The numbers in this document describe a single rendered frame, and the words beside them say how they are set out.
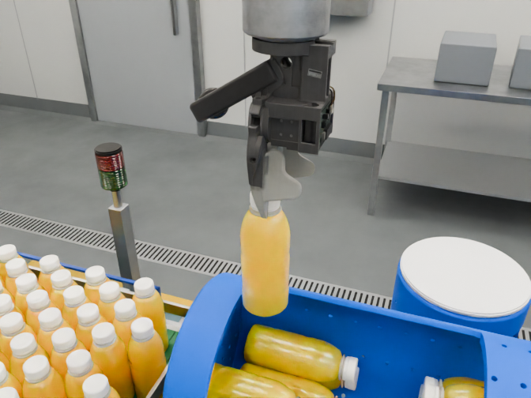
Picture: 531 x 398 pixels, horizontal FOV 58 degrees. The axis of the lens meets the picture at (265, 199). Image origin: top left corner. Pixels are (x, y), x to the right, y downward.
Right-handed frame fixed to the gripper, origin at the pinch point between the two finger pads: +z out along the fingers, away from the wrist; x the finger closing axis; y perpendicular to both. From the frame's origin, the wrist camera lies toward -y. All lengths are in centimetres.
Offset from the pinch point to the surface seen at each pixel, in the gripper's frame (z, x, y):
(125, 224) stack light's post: 35, 35, -50
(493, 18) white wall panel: 21, 323, 48
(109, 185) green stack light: 23, 33, -51
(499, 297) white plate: 37, 40, 38
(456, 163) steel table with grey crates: 108, 276, 41
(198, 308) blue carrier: 18.2, -3.2, -9.0
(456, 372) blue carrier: 34.5, 13.5, 29.3
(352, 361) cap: 29.7, 5.4, 12.8
